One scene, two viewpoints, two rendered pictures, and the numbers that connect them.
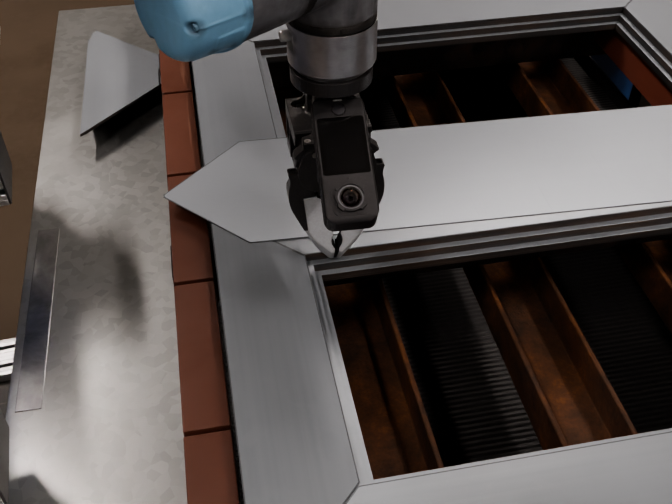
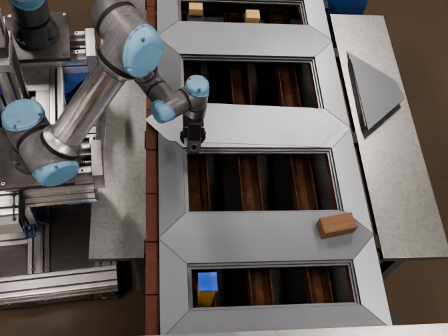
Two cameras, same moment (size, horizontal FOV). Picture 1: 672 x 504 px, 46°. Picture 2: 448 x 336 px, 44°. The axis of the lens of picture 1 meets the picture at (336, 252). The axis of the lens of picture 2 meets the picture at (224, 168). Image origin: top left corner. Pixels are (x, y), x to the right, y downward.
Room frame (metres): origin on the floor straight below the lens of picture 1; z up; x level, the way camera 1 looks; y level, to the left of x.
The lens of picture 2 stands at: (-0.50, -0.06, 2.58)
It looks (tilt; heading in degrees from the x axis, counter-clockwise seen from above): 59 degrees down; 356
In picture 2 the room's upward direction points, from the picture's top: 12 degrees clockwise
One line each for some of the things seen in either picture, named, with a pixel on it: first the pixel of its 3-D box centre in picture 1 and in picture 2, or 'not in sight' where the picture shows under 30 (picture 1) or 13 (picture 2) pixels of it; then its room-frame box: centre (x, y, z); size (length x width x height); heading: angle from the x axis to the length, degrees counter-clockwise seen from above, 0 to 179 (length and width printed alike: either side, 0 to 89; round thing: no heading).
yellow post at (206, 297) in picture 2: not in sight; (205, 292); (0.08, -0.13, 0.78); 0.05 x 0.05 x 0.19; 11
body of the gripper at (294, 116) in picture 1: (330, 118); (193, 120); (0.61, 0.01, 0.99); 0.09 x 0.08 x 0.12; 11
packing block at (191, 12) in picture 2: not in sight; (195, 8); (1.34, 0.09, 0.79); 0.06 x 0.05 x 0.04; 101
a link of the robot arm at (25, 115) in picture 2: not in sight; (27, 125); (0.34, 0.46, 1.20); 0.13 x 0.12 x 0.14; 44
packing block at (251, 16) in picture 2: not in sight; (252, 17); (1.34, -0.16, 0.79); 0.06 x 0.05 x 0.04; 101
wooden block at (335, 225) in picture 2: not in sight; (336, 225); (0.36, -0.54, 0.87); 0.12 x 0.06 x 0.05; 111
